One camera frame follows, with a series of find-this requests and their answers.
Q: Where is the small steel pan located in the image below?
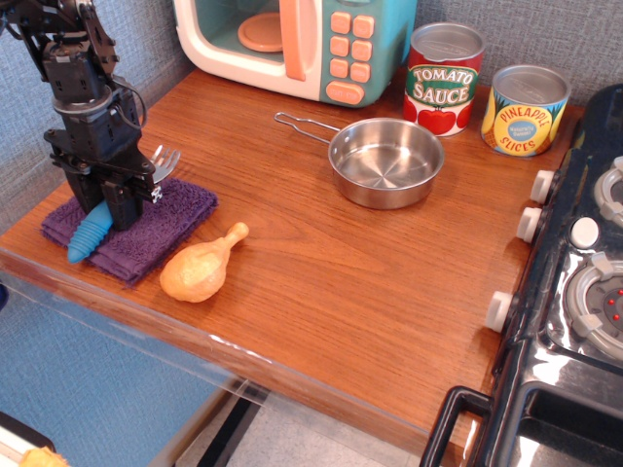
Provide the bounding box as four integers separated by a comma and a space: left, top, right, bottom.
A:
274, 112, 445, 210

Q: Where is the blue handled metal fork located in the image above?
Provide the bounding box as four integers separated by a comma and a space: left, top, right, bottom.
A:
67, 146, 181, 264

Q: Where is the teal toy microwave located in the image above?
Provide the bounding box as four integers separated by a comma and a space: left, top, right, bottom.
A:
173, 1, 417, 108

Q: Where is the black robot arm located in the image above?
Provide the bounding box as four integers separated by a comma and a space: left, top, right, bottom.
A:
1, 1, 160, 231

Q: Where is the tomato sauce can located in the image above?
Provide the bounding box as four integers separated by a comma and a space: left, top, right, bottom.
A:
403, 22, 485, 136

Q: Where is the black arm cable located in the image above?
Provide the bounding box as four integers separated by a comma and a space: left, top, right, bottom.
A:
114, 75, 149, 130

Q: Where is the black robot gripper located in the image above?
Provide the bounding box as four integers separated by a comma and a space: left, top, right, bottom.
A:
45, 87, 156, 231

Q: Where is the black toy stove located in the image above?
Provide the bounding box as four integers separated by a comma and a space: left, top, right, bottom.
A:
421, 85, 622, 466

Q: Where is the pineapple slices can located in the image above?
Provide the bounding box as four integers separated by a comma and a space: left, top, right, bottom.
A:
481, 64, 571, 158

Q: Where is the orange toy chicken drumstick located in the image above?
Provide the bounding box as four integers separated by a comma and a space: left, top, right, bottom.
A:
160, 222, 249, 303

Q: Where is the orange plush toy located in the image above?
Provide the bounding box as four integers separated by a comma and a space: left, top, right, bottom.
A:
18, 447, 69, 467

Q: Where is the purple folded towel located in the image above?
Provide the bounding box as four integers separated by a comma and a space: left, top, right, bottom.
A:
40, 177, 219, 287

